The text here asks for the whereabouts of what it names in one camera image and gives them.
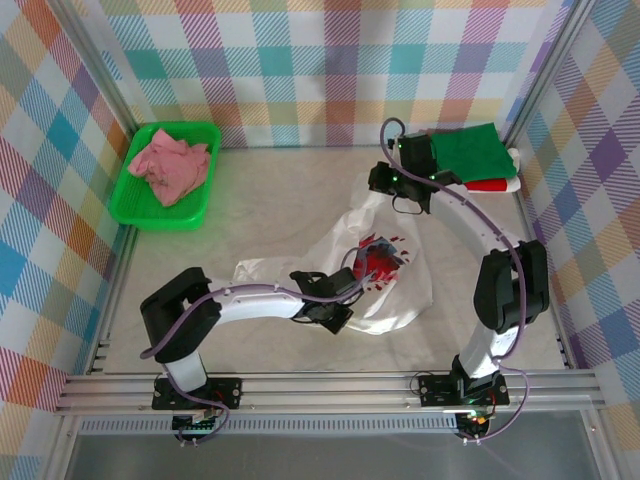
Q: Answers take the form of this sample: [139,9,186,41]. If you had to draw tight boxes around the white t-shirt with red print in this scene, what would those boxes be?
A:
[232,169,435,335]

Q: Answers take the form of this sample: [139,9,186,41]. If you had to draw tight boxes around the folded green t-shirt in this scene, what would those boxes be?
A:
[429,122,518,182]

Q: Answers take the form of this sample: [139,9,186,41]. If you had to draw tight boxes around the grey metal shelf panel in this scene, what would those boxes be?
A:
[47,412,614,480]

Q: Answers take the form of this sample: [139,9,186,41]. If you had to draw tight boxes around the green plastic basket tray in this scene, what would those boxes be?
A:
[108,122,223,232]

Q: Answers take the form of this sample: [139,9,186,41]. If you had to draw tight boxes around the crumpled pink t-shirt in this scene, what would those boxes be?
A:
[126,128,211,208]

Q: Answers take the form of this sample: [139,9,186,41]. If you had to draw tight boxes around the aluminium mounting rail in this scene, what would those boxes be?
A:
[53,370,607,417]

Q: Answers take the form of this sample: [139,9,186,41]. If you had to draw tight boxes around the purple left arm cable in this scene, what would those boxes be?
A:
[139,248,374,447]

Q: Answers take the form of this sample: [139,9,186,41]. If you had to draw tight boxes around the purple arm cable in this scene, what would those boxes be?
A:
[139,248,374,447]
[379,117,532,446]

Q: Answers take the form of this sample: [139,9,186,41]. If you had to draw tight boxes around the slotted grey cable duct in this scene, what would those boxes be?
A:
[79,418,459,435]

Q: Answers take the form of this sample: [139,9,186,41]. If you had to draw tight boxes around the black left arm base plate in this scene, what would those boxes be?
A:
[152,377,244,412]

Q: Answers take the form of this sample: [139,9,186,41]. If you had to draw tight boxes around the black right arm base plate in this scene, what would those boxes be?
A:
[417,373,511,407]

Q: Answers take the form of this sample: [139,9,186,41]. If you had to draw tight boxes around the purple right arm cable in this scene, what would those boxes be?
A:
[379,117,532,446]

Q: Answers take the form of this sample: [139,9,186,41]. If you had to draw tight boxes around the aluminium frame post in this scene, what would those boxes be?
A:
[499,0,589,371]
[52,0,141,376]

